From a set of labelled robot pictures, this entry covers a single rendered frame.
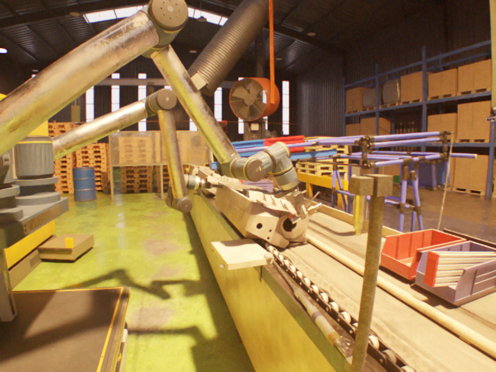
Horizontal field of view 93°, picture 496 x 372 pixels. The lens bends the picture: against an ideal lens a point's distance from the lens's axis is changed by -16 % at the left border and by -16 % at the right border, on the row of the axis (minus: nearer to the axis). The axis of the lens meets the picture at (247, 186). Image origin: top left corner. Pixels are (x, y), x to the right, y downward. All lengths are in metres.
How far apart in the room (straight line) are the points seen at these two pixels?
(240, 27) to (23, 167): 8.32
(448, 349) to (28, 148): 1.87
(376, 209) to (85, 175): 7.69
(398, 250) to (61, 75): 1.48
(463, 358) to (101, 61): 1.36
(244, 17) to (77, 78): 8.72
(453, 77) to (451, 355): 11.02
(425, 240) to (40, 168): 1.96
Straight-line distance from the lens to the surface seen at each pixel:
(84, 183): 7.98
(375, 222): 0.54
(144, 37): 1.09
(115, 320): 1.75
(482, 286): 1.25
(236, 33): 9.26
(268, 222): 1.41
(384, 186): 0.53
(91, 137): 1.99
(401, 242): 1.41
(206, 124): 1.33
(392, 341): 0.92
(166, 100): 1.90
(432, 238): 1.56
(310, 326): 0.92
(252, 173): 1.25
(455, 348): 0.95
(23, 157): 1.69
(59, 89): 1.02
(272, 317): 1.24
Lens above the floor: 1.27
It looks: 7 degrees down
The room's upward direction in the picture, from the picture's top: straight up
